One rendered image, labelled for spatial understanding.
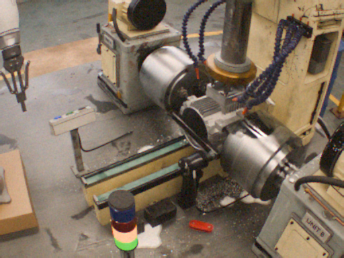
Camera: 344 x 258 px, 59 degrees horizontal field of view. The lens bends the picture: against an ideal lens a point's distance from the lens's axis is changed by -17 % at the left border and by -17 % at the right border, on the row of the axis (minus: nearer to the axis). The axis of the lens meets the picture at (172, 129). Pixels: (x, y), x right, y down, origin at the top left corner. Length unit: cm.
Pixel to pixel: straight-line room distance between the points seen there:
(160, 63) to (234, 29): 39
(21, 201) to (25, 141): 45
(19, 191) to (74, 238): 26
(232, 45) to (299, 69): 27
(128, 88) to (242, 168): 71
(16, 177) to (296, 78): 110
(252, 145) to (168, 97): 43
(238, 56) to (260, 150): 32
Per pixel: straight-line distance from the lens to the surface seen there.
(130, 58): 151
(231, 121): 124
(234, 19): 110
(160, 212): 119
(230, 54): 116
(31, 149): 156
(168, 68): 134
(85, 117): 124
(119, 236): 85
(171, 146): 133
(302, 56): 122
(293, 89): 129
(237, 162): 109
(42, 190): 138
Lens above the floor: 181
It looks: 40 degrees down
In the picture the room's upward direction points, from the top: 4 degrees clockwise
